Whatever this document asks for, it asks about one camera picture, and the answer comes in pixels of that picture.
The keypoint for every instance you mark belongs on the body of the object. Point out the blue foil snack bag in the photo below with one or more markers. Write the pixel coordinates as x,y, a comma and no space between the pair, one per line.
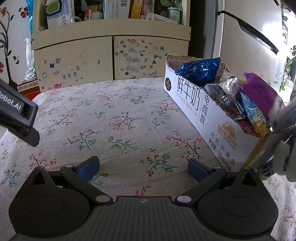
196,71

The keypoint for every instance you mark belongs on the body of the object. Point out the floral tablecloth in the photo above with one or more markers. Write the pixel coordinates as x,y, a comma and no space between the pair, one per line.
115,104

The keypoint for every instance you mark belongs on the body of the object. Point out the white printed cardboard box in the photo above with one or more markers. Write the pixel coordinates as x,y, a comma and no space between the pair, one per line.
185,92

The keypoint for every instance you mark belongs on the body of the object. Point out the blue snack packet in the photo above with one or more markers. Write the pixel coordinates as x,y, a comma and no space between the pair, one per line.
254,113

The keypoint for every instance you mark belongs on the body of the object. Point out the colourful pen pack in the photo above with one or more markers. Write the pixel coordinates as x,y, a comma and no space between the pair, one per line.
148,5

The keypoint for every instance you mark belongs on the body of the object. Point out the flat white box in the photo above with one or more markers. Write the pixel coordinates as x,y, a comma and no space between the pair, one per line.
159,17

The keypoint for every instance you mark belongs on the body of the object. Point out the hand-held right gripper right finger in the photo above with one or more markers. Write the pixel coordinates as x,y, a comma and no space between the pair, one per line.
196,169

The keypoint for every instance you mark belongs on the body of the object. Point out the yellow box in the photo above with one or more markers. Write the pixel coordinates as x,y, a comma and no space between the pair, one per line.
135,9

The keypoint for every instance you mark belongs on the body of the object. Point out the blue plastic sheet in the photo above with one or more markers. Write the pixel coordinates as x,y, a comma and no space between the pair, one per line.
29,11

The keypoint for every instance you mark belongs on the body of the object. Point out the white roll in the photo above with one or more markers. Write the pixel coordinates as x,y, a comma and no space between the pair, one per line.
96,15

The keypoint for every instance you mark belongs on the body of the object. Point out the white blue carton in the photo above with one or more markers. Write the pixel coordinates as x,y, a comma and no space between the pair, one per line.
60,16

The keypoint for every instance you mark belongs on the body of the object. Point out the silver snack packet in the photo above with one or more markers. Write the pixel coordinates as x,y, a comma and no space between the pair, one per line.
226,85

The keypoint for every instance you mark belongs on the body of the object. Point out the black flower wall sticker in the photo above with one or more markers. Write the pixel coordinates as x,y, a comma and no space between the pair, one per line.
2,42

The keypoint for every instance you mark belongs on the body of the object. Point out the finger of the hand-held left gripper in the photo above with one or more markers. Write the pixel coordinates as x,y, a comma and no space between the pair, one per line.
27,136

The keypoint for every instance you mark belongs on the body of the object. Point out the purple snack packet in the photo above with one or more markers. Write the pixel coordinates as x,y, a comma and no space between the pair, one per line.
261,90

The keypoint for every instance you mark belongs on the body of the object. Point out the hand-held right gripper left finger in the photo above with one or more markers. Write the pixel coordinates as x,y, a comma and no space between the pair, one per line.
87,167

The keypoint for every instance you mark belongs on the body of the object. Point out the white box with barcode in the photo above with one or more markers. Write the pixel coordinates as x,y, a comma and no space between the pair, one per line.
115,9

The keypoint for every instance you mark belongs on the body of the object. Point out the clear plastic bag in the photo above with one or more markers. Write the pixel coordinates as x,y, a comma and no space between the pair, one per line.
31,69

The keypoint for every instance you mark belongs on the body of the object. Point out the green glass bottle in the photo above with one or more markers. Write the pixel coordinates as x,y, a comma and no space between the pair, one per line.
174,15

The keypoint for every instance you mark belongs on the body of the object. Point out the white refrigerator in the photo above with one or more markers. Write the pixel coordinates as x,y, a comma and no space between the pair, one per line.
242,58

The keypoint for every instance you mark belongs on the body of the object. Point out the red patterned box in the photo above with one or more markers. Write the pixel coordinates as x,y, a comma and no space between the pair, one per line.
27,89

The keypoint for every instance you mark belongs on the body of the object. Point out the wooden cabinet with stickers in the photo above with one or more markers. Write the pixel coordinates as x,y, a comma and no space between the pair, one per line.
74,60

